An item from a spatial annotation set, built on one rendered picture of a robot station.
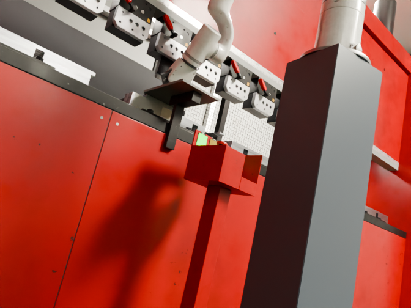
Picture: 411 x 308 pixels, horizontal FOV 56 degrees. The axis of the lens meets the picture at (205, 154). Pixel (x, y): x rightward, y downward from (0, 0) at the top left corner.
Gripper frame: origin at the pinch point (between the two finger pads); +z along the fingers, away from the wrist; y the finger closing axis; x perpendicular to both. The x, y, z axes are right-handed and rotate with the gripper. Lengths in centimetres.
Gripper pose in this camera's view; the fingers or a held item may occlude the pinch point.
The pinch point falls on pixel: (167, 93)
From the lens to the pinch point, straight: 163.1
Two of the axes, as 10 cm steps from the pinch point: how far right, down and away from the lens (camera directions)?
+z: -5.9, 7.4, 3.2
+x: 3.5, 5.9, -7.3
